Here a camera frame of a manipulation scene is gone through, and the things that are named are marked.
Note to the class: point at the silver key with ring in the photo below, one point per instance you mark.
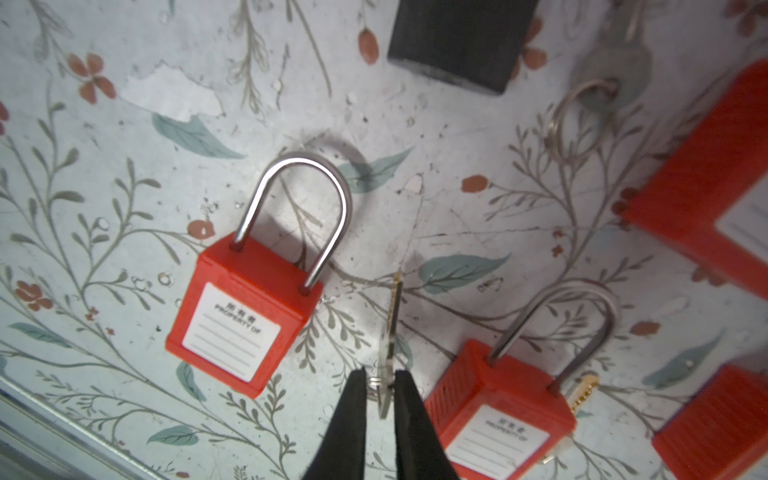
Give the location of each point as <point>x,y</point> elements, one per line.
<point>609,78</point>

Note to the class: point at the brass silver key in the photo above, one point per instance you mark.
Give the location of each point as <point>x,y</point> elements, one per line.
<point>382,383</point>

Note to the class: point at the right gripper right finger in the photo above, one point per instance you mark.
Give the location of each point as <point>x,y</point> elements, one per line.
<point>419,455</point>

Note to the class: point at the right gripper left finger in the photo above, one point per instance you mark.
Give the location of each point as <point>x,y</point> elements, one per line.
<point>341,454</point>

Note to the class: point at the small black padlock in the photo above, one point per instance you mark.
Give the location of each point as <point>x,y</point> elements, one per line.
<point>472,44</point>

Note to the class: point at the red padlock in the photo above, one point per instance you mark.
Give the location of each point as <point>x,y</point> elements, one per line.
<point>245,305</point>
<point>496,416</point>
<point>721,433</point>
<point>709,199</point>

